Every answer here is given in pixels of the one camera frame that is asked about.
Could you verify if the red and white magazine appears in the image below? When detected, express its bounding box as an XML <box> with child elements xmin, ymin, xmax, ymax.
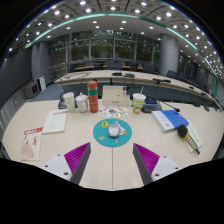
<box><xmin>20</xmin><ymin>126</ymin><xmax>44</xmax><ymax>162</ymax></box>

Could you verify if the white booklet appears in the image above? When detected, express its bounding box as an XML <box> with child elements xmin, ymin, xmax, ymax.
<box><xmin>41</xmin><ymin>109</ymin><xmax>69</xmax><ymax>135</ymax></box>

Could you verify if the colourful sticker sheet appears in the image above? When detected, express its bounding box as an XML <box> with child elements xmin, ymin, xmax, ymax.
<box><xmin>98</xmin><ymin>105</ymin><xmax>129</xmax><ymax>119</ymax></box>

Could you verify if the long curved conference table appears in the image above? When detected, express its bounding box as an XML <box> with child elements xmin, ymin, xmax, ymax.
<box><xmin>53</xmin><ymin>69</ymin><xmax>218</xmax><ymax>108</ymax></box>

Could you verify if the group of dark office chairs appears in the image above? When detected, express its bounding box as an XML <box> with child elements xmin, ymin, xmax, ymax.
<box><xmin>83</xmin><ymin>59</ymin><xmax>214</xmax><ymax>98</ymax></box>

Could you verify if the white lidded mug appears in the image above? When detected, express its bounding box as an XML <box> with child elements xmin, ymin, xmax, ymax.
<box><xmin>75</xmin><ymin>92</ymin><xmax>89</xmax><ymax>114</ymax></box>

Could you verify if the white floor appliance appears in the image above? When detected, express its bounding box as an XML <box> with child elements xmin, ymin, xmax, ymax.
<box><xmin>36</xmin><ymin>75</ymin><xmax>47</xmax><ymax>92</ymax></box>

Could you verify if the white cardboard organizer box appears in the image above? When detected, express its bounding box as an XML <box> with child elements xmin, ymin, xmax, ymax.
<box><xmin>101</xmin><ymin>85</ymin><xmax>132</xmax><ymax>107</ymax></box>

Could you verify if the group of ceiling lights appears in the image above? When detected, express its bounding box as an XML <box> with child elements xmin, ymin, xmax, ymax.
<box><xmin>6</xmin><ymin>0</ymin><xmax>224</xmax><ymax>81</ymax></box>

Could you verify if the green printed paper cup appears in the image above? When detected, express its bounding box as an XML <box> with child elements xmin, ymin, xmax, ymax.
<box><xmin>132</xmin><ymin>87</ymin><xmax>147</xmax><ymax>114</ymax></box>

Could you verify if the red thermos bottle green band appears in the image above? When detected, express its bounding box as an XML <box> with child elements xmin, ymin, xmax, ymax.
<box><xmin>86</xmin><ymin>80</ymin><xmax>100</xmax><ymax>114</ymax></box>

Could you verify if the blue and white book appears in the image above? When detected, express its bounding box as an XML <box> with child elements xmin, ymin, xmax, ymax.
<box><xmin>151</xmin><ymin>109</ymin><xmax>190</xmax><ymax>133</ymax></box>

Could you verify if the black handheld microphone yellow band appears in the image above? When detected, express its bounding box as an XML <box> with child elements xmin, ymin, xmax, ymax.
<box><xmin>176</xmin><ymin>124</ymin><xmax>201</xmax><ymax>155</ymax></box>

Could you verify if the round teal cartoon mouse pad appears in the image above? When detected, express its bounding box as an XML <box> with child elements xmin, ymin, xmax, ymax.
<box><xmin>92</xmin><ymin>118</ymin><xmax>133</xmax><ymax>148</ymax></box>

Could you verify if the grey box television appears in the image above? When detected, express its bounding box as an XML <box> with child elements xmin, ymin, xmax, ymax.
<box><xmin>23</xmin><ymin>81</ymin><xmax>40</xmax><ymax>99</ymax></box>

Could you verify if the silver computer mouse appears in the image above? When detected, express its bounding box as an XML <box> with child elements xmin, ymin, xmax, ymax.
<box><xmin>107</xmin><ymin>120</ymin><xmax>123</xmax><ymax>138</ymax></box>

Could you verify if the stack of white paper cups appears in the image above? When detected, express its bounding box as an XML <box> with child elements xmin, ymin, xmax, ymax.
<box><xmin>63</xmin><ymin>91</ymin><xmax>76</xmax><ymax>113</ymax></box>

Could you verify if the black conference microphone unit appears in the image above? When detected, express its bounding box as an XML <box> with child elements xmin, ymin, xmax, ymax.
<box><xmin>142</xmin><ymin>97</ymin><xmax>181</xmax><ymax>114</ymax></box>
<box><xmin>57</xmin><ymin>78</ymin><xmax>69</xmax><ymax>110</ymax></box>

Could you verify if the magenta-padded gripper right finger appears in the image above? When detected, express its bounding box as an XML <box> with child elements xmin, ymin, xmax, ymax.
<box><xmin>132</xmin><ymin>143</ymin><xmax>183</xmax><ymax>186</ymax></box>

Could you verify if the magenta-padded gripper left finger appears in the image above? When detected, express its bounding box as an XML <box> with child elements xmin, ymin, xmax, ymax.
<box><xmin>43</xmin><ymin>142</ymin><xmax>92</xmax><ymax>186</ymax></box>

